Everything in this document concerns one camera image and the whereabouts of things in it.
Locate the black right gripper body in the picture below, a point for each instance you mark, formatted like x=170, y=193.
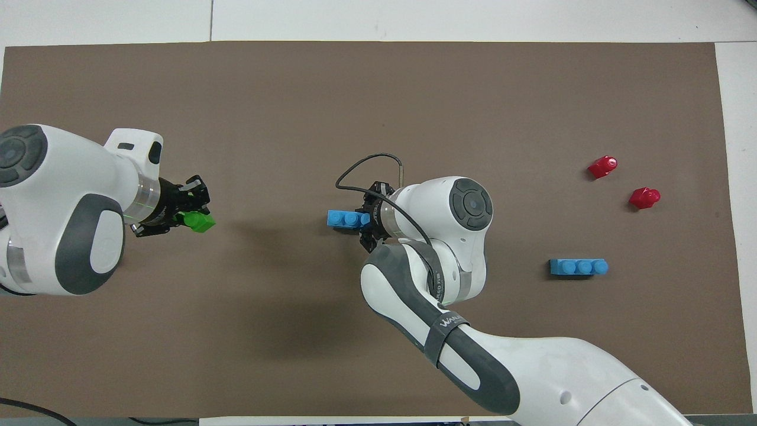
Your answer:
x=378, y=216

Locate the red toy brick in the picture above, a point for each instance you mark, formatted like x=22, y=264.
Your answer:
x=602, y=167
x=644, y=197

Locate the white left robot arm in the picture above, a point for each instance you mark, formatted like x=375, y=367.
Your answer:
x=59, y=201

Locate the brown table mat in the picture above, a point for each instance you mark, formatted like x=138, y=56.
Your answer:
x=378, y=106

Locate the plain green toy brick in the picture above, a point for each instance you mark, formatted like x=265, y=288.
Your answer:
x=198, y=221

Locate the blue three-stud toy brick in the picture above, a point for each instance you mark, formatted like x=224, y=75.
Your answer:
x=578, y=267
x=346, y=219

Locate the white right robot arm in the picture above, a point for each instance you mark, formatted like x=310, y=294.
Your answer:
x=449, y=284

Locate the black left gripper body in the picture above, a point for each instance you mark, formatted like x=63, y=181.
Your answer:
x=168, y=204

